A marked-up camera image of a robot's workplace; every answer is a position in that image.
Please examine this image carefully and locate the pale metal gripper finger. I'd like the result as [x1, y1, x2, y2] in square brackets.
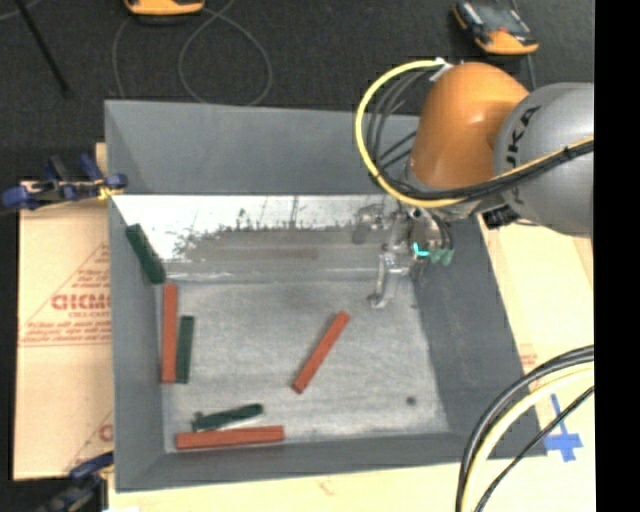
[386, 254, 409, 304]
[368, 253, 395, 309]

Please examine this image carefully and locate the red-brown flat block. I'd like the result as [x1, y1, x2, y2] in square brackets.
[174, 425, 286, 451]
[160, 283, 179, 385]
[291, 310, 351, 395]

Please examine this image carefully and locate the grey metal bin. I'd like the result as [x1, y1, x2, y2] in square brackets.
[103, 98, 546, 491]

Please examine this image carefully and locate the dark green flat block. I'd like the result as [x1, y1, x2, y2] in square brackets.
[174, 315, 195, 385]
[124, 223, 167, 285]
[191, 403, 265, 434]

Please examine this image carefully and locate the brown cardboard board red print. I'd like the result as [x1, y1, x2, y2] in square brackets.
[12, 199, 117, 482]

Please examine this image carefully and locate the black cylinder on white bracket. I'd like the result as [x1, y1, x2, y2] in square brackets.
[479, 205, 521, 230]

